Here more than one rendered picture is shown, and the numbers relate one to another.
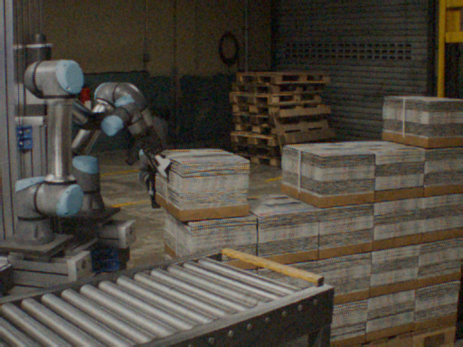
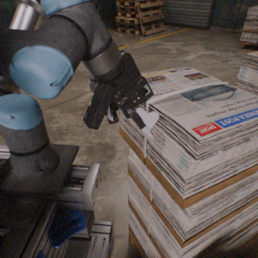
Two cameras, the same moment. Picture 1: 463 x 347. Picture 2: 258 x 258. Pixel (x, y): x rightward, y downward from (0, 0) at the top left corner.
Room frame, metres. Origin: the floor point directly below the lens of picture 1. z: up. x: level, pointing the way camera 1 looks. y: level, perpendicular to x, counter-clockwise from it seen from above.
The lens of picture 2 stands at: (2.13, 0.34, 1.32)
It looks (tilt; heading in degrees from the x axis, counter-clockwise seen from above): 35 degrees down; 353
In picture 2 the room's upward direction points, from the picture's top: straight up
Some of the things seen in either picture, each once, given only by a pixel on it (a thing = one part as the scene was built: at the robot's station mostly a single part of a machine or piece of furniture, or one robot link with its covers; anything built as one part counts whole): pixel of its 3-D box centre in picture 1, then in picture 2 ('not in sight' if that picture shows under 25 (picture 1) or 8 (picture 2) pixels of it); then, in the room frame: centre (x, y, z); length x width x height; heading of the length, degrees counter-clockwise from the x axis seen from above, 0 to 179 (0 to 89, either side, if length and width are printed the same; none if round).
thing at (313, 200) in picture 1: (326, 192); not in sight; (2.90, -0.46, 0.86); 0.38 x 0.29 x 0.04; 21
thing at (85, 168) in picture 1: (85, 173); (20, 121); (2.69, 0.60, 0.98); 0.13 x 0.12 x 0.14; 52
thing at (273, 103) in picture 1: (280, 116); (139, 7); (9.65, -0.83, 0.65); 1.33 x 0.94 x 1.30; 136
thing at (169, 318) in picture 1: (146, 309); not in sight; (1.67, 0.22, 0.77); 0.47 x 0.05 x 0.05; 42
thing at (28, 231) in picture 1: (33, 227); not in sight; (2.20, 0.69, 0.87); 0.15 x 0.15 x 0.10
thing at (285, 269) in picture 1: (269, 265); not in sight; (1.97, -0.14, 0.81); 0.43 x 0.03 x 0.02; 42
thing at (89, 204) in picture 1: (87, 199); (33, 152); (2.68, 0.59, 0.87); 0.15 x 0.15 x 0.10
